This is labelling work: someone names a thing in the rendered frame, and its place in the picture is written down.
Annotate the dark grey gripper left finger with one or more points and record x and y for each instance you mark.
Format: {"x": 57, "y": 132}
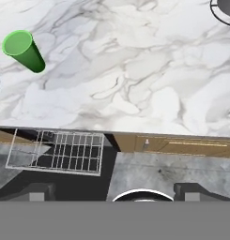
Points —
{"x": 41, "y": 191}

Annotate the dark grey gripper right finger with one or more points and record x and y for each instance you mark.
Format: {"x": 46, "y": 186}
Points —
{"x": 186, "y": 190}

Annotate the green cup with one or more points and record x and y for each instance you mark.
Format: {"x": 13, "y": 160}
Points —
{"x": 25, "y": 53}

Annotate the wooden cupboard front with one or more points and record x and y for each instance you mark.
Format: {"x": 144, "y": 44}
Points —
{"x": 7, "y": 137}
{"x": 194, "y": 146}

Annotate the white-rimmed round object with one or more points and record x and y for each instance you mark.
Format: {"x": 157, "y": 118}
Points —
{"x": 141, "y": 193}

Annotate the small pale cupboard knob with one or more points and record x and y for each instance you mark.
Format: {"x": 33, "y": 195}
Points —
{"x": 146, "y": 144}

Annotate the round grey black-rimmed object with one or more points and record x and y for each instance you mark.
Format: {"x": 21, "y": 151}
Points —
{"x": 227, "y": 9}

